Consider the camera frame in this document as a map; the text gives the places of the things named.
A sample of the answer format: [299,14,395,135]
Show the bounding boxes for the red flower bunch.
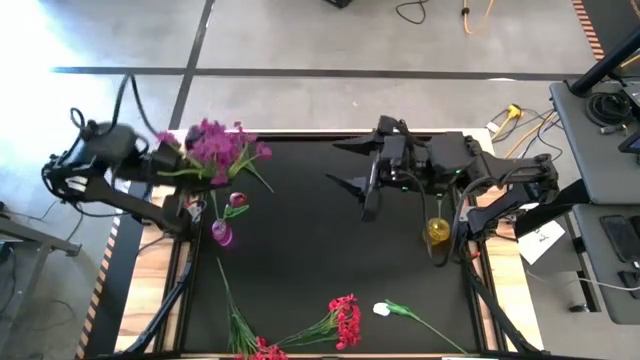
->
[273,293,363,351]
[215,257,290,360]

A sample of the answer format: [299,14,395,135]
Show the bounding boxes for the black phone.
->
[599,214,640,264]

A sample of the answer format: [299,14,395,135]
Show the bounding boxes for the black tablet screen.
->
[618,130,640,155]

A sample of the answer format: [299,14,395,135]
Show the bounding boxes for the yellow plug cable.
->
[492,103,559,151]

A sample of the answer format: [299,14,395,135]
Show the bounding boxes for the grey desk with pole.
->
[548,78,640,206]

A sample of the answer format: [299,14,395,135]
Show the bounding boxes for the grey table leg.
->
[0,214,82,259]

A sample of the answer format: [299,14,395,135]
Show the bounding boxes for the long yellow floor cable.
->
[460,0,496,36]

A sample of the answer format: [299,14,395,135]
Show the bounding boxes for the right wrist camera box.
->
[384,134,409,174]

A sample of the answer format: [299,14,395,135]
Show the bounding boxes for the grey desk with phone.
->
[572,203,640,326]

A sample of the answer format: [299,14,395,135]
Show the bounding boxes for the coiled black cable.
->
[585,91,634,127]

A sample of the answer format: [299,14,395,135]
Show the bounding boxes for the black floor cable loop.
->
[394,0,428,25]

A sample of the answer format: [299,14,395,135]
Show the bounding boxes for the purple glass vase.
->
[211,218,234,248]

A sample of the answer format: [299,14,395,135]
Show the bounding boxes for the pink tulip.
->
[219,191,250,224]

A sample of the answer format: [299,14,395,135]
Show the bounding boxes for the white paper sheet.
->
[517,219,567,266]

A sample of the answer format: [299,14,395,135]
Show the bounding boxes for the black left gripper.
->
[132,124,230,194]

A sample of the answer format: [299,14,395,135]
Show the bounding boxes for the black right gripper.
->
[325,114,435,224]

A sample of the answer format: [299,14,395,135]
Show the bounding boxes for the black pole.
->
[569,27,640,97]

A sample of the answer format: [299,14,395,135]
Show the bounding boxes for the yellow glass vase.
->
[425,215,452,247]

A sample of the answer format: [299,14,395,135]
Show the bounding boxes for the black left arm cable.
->
[68,73,161,151]

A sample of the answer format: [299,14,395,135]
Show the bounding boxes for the white cable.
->
[525,269,640,293]

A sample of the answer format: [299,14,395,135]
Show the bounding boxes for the purple flower bunch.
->
[155,128,236,224]
[185,117,275,195]

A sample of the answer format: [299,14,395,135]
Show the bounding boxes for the black support beam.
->
[514,178,591,239]

